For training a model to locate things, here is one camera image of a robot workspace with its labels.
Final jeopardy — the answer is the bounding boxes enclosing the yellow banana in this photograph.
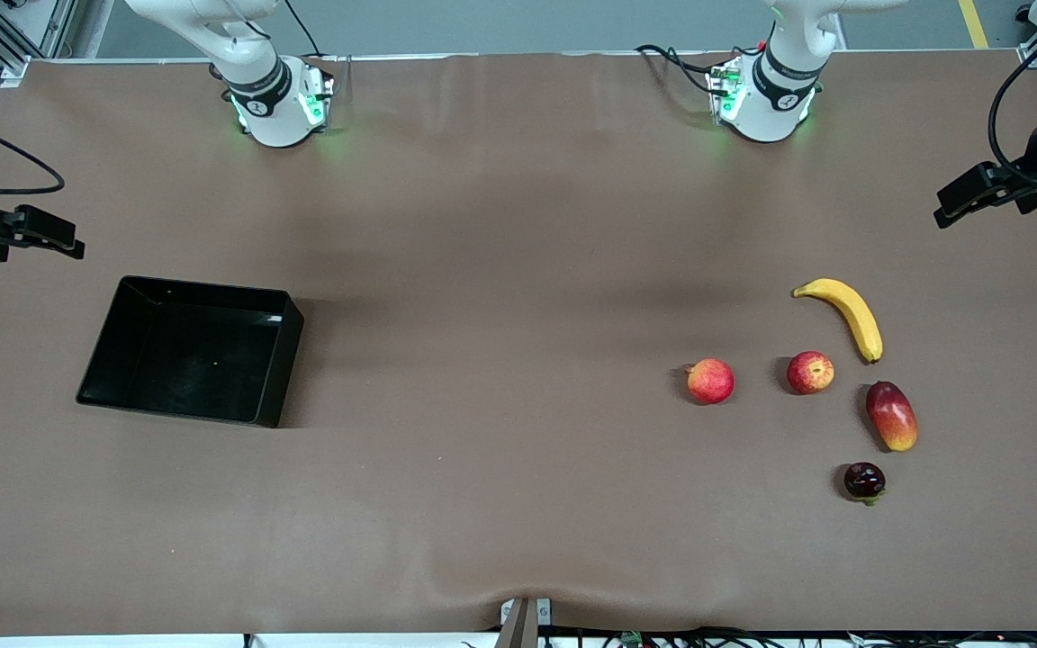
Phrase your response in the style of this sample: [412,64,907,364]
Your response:
[792,278,884,365]

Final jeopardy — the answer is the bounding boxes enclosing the black plastic box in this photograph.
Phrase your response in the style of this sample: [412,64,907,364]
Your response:
[76,275,305,428]

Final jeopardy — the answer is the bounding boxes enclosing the red yellow apple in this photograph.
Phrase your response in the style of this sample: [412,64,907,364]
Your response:
[684,358,736,406]
[786,350,836,396]

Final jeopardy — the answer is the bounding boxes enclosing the red yellow mango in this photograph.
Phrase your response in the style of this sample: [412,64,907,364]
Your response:
[865,381,919,453]

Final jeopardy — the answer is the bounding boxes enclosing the dark purple mangosteen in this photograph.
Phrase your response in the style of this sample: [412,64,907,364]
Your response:
[843,462,888,507]

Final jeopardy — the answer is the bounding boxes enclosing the brown table mat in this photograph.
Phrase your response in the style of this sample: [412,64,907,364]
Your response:
[0,49,1037,636]

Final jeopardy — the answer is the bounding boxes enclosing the black right arm base cable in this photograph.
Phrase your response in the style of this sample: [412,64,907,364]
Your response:
[283,0,327,60]

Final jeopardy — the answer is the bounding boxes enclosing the black left arm base cables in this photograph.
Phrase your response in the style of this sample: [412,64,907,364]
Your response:
[634,43,737,96]

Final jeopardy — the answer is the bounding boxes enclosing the metal camera stand bracket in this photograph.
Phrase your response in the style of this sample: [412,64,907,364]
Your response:
[496,598,553,648]

